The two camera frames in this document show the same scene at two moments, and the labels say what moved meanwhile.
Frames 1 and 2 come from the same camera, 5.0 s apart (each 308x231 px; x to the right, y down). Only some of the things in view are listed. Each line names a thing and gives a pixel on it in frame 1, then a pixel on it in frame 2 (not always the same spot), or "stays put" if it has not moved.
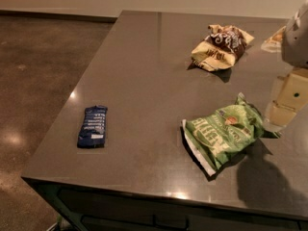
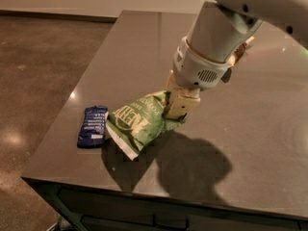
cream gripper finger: (294, 91) → (183, 101)
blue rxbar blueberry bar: (91, 133) stays put
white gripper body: (296, 43) → (196, 68)
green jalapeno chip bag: (217, 138) → (133, 126)
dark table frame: (102, 209) stays put
